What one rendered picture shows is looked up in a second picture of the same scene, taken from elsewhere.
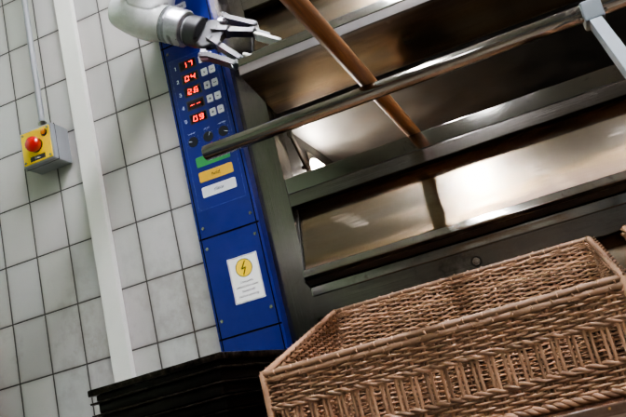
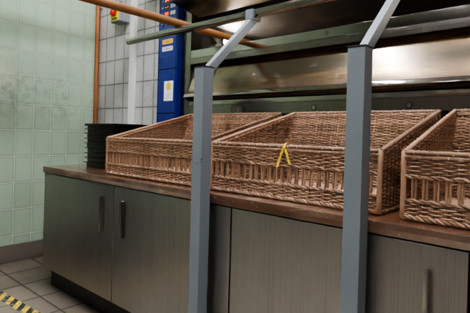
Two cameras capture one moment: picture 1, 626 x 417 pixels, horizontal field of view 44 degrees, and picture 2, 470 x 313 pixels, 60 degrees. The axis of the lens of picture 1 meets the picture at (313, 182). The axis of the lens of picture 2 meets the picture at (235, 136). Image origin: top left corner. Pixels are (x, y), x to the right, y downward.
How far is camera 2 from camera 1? 105 cm
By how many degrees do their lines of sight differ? 30
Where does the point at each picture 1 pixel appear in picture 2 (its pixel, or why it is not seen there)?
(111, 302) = (131, 86)
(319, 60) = not seen: outside the picture
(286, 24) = not seen: outside the picture
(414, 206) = (229, 77)
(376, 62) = (232, 3)
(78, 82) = not seen: outside the picture
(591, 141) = (301, 66)
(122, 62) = not seen: outside the picture
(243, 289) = (166, 95)
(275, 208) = (185, 63)
